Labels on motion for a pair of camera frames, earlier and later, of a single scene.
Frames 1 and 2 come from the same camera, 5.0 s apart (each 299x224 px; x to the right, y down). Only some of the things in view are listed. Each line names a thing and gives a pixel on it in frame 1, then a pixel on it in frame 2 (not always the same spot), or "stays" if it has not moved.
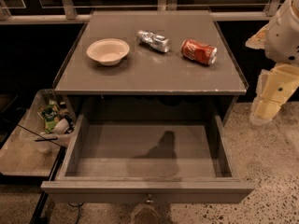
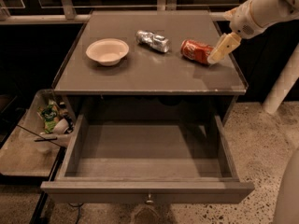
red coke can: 200,52 stays
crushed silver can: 150,38 stays
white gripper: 284,37 -> 242,21
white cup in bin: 61,127 stays
